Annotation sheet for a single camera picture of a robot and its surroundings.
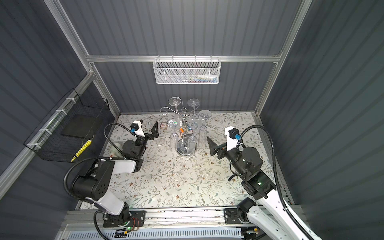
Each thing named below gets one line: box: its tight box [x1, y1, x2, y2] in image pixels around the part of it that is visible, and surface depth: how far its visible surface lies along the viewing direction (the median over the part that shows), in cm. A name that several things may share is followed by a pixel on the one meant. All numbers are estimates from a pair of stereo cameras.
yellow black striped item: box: [70, 139, 92, 163], surface depth 71 cm
